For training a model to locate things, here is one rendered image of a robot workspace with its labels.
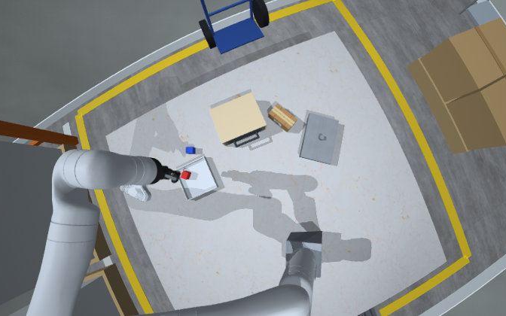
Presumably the brown cardboard box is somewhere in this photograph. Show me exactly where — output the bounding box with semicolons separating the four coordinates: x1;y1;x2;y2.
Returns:
268;104;297;132

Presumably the red block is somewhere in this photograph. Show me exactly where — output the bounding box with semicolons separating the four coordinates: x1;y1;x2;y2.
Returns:
181;171;191;180

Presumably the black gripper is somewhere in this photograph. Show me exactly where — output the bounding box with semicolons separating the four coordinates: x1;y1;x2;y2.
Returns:
149;157;181;184

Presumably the grey metal lid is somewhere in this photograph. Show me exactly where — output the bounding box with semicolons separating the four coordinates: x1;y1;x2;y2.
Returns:
300;113;339;165

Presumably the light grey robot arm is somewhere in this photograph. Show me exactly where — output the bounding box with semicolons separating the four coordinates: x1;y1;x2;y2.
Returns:
26;149;317;316

